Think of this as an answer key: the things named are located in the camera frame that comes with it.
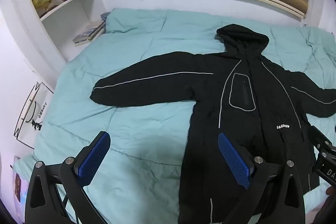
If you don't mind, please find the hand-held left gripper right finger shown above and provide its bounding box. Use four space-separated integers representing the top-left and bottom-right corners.
217 133 306 224

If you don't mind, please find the teal quilted blanket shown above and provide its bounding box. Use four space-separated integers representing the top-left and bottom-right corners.
13 7 336 224

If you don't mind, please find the stack of books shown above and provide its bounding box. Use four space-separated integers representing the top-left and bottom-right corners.
73 21 106 46

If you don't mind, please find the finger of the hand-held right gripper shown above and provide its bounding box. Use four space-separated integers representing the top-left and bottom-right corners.
309 125 334 148

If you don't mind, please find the black hooded jacket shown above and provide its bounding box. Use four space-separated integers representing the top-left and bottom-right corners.
90 25 336 224

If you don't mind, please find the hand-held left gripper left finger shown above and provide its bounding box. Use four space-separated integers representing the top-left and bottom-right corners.
24 131 111 224

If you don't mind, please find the white bookshelf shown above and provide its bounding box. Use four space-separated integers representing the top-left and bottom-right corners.
21 0 106 62

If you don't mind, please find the pale printed cloth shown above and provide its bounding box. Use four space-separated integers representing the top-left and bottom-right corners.
10 156 30 214

